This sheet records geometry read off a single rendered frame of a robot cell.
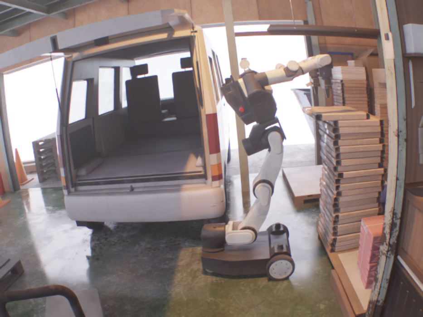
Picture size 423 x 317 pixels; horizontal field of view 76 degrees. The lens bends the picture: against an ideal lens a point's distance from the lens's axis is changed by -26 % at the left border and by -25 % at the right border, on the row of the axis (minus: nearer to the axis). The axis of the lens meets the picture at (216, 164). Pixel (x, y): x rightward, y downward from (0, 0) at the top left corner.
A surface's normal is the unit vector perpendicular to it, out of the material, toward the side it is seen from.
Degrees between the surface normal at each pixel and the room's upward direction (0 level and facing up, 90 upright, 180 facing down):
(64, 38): 106
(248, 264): 90
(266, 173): 90
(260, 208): 115
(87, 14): 90
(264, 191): 90
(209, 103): 75
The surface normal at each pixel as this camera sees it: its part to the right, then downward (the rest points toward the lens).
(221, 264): -0.43, 0.26
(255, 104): 0.04, 0.40
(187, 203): 0.01, 0.19
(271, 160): -0.26, 0.60
